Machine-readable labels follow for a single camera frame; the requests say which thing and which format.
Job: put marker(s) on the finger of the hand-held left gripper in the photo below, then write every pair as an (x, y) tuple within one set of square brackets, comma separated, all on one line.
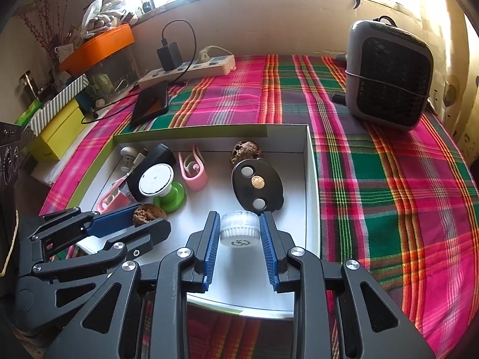
[(149, 237), (112, 220)]

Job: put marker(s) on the black oval plate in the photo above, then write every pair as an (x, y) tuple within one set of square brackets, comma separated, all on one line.
[(269, 187)]

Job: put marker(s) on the white disc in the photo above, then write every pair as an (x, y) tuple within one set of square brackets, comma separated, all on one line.
[(155, 179)]

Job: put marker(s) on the grey white striped box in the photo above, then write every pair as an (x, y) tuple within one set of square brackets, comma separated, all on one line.
[(60, 101)]

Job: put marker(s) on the black device with clear cap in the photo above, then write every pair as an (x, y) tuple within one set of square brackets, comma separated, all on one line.
[(162, 155)]

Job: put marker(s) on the black charger adapter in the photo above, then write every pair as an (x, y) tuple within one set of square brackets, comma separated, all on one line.
[(169, 57)]

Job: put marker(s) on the pink white clamp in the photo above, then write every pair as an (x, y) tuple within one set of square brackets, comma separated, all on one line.
[(108, 200)]

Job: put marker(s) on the green tissue packet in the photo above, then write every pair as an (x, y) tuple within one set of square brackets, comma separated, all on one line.
[(30, 110)]

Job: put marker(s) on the metal flask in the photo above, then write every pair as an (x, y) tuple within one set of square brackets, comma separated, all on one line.
[(27, 82)]

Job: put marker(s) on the white mushroom-shaped holder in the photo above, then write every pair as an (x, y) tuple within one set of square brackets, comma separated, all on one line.
[(129, 153)]

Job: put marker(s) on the red flower branches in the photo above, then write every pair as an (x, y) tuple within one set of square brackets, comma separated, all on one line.
[(45, 26)]

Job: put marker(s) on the grey portable heater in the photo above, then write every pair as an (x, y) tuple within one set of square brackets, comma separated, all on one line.
[(389, 78)]

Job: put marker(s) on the pink green plaid tablecloth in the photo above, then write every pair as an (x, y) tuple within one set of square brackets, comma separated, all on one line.
[(374, 194)]

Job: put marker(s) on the small black jar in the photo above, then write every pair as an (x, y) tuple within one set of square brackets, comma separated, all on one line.
[(147, 6)]

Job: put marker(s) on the white plug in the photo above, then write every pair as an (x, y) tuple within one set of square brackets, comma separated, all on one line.
[(205, 55)]

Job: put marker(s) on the clear glass tank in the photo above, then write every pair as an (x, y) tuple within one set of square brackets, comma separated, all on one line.
[(116, 67)]

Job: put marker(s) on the green white cardboard box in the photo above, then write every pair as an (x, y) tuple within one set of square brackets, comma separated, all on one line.
[(209, 194)]

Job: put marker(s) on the white power strip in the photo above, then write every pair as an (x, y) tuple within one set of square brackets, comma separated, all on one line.
[(209, 68)]

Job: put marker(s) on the black smartphone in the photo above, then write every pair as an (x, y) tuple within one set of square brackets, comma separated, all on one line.
[(149, 104)]

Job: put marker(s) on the yellow-green box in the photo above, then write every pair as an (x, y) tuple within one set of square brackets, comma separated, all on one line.
[(56, 134)]

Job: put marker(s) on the white ribbed round container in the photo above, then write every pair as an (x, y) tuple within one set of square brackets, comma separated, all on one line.
[(239, 232)]

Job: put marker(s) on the carved brown walnut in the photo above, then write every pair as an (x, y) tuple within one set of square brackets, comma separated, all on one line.
[(245, 151), (149, 215)]

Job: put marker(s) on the pile of white bags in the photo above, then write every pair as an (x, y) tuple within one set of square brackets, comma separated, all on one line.
[(101, 15)]

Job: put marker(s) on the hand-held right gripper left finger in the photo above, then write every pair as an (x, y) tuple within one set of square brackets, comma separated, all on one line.
[(210, 254)]

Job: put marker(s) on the pink loop clip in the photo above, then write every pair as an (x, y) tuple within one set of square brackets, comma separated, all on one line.
[(196, 183)]

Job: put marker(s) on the orange box lid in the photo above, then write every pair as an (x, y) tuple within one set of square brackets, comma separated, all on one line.
[(101, 48)]

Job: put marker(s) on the dark box with round dials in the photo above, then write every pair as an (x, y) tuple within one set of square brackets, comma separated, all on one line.
[(9, 164)]

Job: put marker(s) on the small black cylinder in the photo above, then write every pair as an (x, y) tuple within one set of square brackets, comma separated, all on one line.
[(339, 97)]

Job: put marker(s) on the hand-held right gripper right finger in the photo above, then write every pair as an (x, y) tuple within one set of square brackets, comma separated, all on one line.
[(268, 254)]

